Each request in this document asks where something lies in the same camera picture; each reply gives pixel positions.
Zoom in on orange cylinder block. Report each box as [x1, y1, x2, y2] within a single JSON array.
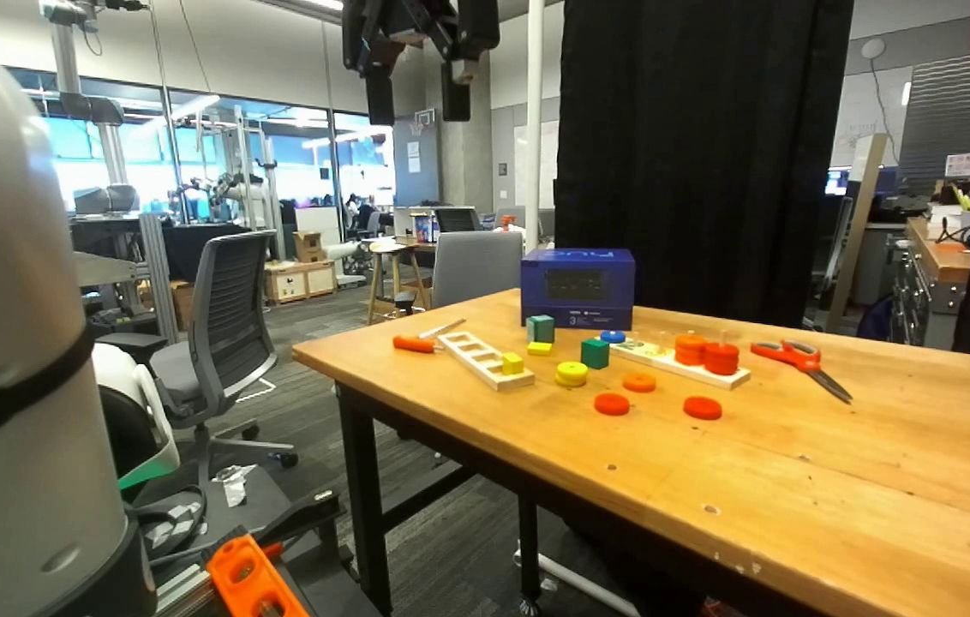
[[671, 331, 714, 370], [700, 339, 744, 380]]

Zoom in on wide black curtain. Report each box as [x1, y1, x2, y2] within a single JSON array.
[[552, 0, 856, 330]]

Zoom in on blue cardboard box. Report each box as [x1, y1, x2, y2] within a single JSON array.
[[516, 245, 639, 331]]

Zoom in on grey wall board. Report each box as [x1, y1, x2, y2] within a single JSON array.
[[895, 47, 970, 199]]

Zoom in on orange handled scissors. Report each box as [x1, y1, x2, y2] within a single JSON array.
[[747, 337, 856, 408]]

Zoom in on wooden board with slots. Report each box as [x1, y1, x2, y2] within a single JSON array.
[[436, 330, 539, 394]]

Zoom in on orange marker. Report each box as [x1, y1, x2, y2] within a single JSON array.
[[387, 331, 443, 356]]

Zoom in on grey padded chair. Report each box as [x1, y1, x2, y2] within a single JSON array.
[[431, 229, 527, 313]]

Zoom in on black table frame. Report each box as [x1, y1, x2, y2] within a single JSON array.
[[332, 380, 646, 617]]

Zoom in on white pipe frame post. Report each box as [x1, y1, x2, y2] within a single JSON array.
[[520, 0, 549, 249]]

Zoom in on green object under arm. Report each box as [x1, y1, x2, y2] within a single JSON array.
[[111, 453, 182, 498]]

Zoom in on white crumpled paper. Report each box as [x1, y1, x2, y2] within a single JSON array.
[[213, 458, 259, 513]]

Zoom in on orange spirit level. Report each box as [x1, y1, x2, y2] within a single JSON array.
[[203, 532, 313, 617]]

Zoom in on wooden workbench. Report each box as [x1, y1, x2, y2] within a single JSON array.
[[901, 212, 970, 321]]

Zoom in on grey mesh office chair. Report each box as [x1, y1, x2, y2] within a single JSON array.
[[148, 229, 306, 486]]

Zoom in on green hexagon block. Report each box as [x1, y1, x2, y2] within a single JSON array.
[[574, 331, 613, 374]]

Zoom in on low wooden cabinet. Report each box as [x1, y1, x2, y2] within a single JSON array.
[[259, 254, 343, 307]]

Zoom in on grey equipment stand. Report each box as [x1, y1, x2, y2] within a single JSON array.
[[35, 0, 133, 189]]

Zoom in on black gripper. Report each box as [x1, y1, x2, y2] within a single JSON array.
[[340, 0, 502, 127]]

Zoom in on small round side table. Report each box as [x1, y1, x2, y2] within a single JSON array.
[[364, 234, 443, 324]]

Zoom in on yellow cylinder block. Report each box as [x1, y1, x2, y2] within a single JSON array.
[[552, 356, 592, 392]]

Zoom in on leaning wooden plank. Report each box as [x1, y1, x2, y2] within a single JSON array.
[[827, 131, 895, 337]]

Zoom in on white metal floor bar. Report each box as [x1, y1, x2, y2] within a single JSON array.
[[506, 545, 643, 617]]

